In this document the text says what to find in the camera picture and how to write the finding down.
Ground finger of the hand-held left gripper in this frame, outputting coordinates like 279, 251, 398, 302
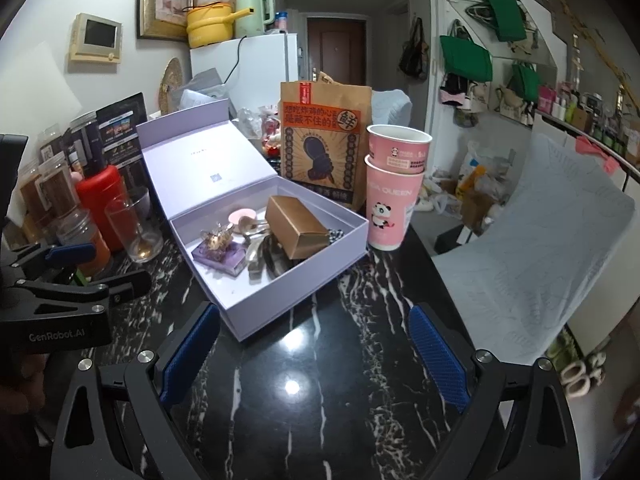
20, 270, 152, 314
7, 242, 99, 277

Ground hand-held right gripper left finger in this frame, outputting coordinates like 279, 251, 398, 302
50, 300, 222, 480

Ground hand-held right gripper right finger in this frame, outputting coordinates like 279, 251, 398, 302
407, 304, 582, 480

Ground small purple square box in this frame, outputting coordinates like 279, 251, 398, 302
192, 240, 247, 275

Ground purple gift box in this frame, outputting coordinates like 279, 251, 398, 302
136, 99, 370, 344

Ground pearl white hair claw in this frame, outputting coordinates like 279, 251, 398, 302
239, 215, 274, 274

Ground amber hair clip with bear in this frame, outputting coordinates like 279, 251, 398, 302
201, 224, 235, 252

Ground black hair claw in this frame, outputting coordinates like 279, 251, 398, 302
262, 235, 296, 279

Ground gold box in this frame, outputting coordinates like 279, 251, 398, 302
264, 195, 331, 261

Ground person's left hand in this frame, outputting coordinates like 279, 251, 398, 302
0, 354, 50, 413

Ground clear jar with orange contents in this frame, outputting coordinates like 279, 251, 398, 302
56, 209, 112, 277

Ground red canister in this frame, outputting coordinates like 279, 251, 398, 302
76, 164, 131, 254

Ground clear jar with brown contents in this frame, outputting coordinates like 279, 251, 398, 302
39, 151, 75, 217
19, 159, 49, 214

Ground clear drinking glass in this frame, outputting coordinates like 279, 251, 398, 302
104, 187, 165, 265

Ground tall dark jar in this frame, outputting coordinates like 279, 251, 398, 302
69, 110, 100, 174

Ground black printed box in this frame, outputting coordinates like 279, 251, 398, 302
95, 92, 147, 167

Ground light blue patterned cloth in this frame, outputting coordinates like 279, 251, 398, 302
430, 132, 637, 367

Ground beige slippers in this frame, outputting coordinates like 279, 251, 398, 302
560, 350, 609, 401

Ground pink panda paper cup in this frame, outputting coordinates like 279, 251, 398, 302
366, 124, 434, 175
364, 155, 426, 252

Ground pile of plastic bags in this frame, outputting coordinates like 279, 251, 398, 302
420, 140, 517, 234

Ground woven fan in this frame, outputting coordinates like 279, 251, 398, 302
159, 57, 184, 111

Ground brown printed paper bag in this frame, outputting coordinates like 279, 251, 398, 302
279, 72, 374, 214

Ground light blue quilted cushion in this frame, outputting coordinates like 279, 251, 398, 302
372, 89, 412, 129

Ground pink white hanging bag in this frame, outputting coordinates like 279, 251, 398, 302
439, 74, 474, 110

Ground beige tote bag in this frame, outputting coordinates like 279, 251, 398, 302
495, 85, 536, 121

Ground yellow pot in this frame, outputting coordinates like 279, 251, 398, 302
186, 2, 246, 50

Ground white fridge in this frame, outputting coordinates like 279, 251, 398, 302
190, 32, 300, 112

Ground green tote bag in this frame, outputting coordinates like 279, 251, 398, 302
439, 35, 494, 81
510, 61, 541, 102

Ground row of cosmetic bottles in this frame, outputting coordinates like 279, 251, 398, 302
537, 80, 640, 162

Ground pale green electric kettle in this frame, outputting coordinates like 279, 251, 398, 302
234, 0, 276, 39

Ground dark hanging bag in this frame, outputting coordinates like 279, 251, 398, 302
398, 16, 430, 81

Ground brown door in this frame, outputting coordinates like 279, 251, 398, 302
306, 16, 366, 84

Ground wall intercom panel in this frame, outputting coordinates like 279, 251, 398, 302
69, 12, 124, 65

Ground black cable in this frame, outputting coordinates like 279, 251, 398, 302
222, 35, 249, 86

